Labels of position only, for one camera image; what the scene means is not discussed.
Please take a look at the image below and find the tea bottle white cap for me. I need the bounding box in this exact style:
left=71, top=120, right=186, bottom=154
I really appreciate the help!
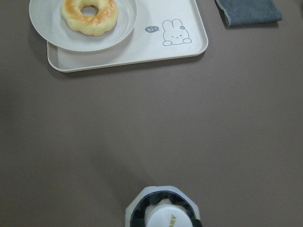
left=125, top=186, right=202, bottom=227

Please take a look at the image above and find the cream rabbit print tray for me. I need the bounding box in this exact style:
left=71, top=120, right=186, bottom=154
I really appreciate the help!
left=47, top=0, right=208, bottom=72

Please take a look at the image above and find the folded grey cloth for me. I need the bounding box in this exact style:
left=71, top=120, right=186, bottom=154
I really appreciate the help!
left=216, top=0, right=282, bottom=26

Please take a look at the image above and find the white round plate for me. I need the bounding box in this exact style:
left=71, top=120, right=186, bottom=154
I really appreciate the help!
left=29, top=0, right=137, bottom=52

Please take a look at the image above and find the glazed ring donut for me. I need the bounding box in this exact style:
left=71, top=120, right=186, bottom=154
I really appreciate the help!
left=61, top=0, right=119, bottom=36

